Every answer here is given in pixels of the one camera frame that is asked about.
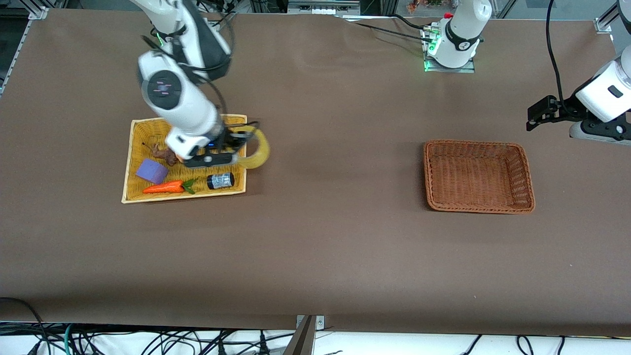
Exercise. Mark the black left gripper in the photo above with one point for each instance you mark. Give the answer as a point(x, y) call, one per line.
point(563, 108)

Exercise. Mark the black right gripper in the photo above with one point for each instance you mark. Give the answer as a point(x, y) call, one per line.
point(229, 142)

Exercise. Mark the yellow packing tape roll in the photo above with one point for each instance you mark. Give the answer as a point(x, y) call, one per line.
point(260, 150)

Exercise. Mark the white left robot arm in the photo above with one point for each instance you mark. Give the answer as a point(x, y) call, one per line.
point(463, 29)

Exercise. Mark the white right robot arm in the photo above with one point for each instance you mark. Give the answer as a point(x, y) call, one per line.
point(187, 108)

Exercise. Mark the small black jar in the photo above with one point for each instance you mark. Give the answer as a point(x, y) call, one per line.
point(220, 181)

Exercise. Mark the brown dried root toy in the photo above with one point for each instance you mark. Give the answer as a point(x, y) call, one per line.
point(165, 154)

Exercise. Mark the brown wicker basket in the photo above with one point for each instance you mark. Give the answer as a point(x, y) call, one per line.
point(478, 177)

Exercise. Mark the orange toy carrot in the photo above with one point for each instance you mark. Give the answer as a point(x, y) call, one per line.
point(162, 188)

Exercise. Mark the purple foam block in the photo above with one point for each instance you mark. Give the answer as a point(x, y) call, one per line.
point(152, 171)

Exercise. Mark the yellow wicker tray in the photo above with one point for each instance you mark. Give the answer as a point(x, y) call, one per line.
point(138, 192)

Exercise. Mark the grey equipment box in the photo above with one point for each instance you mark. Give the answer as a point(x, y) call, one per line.
point(323, 6)

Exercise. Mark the aluminium frame corner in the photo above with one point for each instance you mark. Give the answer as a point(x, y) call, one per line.
point(38, 13)
point(603, 24)

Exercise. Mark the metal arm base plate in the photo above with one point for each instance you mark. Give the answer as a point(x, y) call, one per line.
point(429, 49)

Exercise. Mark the metal table edge bracket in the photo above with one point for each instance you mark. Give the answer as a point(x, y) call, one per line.
point(308, 335)

